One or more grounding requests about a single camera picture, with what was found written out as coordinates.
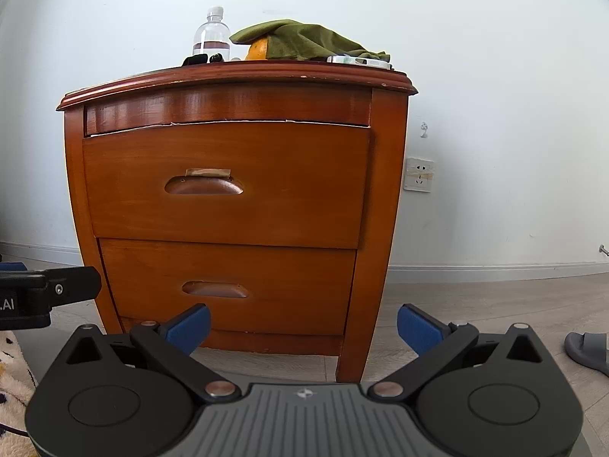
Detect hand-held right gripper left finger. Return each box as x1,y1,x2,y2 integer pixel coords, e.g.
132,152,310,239
64,304,240,403

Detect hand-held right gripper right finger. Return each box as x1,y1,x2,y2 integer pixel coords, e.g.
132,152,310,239
367,304,548,403

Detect wooden drawer with tape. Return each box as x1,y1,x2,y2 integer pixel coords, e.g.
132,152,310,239
82,121,372,251

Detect cream spotted fluffy rug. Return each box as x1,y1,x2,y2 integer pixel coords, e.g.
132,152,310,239
0,331,40,457

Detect wooden nightstand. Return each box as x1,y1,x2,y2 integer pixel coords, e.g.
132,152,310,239
56,61,419,384

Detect tan tape strip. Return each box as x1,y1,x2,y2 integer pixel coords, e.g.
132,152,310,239
185,168,233,180

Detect grey slipper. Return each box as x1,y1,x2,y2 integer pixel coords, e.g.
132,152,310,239
564,331,609,378

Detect silver flat object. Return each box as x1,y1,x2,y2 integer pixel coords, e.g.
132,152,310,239
326,54,394,69

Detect clear plastic water bottle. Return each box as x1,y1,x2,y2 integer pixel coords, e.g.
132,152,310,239
192,6,232,62

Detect orange fruit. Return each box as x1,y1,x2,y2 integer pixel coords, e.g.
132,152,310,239
244,38,270,62

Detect olive green cloth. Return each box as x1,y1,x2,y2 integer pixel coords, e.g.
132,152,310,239
229,19,392,64

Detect white wall socket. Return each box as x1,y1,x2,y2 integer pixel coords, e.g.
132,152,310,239
403,157,435,194

